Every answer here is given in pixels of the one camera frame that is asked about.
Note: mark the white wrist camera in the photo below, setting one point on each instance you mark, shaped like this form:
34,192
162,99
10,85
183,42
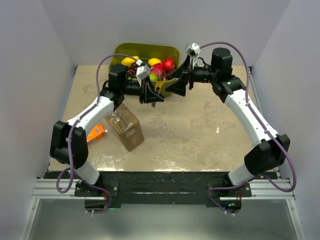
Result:
192,49
143,70

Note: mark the yellow mango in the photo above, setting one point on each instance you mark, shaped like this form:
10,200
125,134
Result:
128,61

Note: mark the red apple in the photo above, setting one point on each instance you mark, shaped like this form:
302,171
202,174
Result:
169,65

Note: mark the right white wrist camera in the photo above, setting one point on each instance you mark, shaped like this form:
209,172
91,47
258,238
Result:
192,49

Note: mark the yellow black utility knife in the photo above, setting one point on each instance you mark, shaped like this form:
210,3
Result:
158,85

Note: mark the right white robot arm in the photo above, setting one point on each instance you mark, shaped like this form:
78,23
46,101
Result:
268,146

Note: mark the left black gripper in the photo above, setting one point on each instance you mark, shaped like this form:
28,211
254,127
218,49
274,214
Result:
145,95

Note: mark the brown cardboard express box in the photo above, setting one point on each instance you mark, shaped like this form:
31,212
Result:
126,126

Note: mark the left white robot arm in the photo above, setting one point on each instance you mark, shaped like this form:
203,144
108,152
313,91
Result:
69,144

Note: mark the green lime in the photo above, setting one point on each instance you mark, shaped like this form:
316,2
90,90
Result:
153,77

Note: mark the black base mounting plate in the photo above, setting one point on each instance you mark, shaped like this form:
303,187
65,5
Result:
164,188

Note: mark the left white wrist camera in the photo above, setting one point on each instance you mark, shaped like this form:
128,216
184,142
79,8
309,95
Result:
143,70

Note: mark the orange carton box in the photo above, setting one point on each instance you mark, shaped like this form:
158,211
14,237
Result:
96,133

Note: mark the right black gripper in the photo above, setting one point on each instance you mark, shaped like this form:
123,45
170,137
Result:
179,87

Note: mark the yellow lemon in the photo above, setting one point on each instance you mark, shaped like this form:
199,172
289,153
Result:
154,61

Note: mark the dark red grape bunch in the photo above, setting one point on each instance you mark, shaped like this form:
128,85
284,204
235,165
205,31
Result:
168,75

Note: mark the pink dragon fruit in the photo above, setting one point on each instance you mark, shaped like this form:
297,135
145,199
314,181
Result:
158,70

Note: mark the olive green plastic bin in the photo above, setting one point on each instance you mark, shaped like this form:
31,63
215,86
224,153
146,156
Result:
146,51

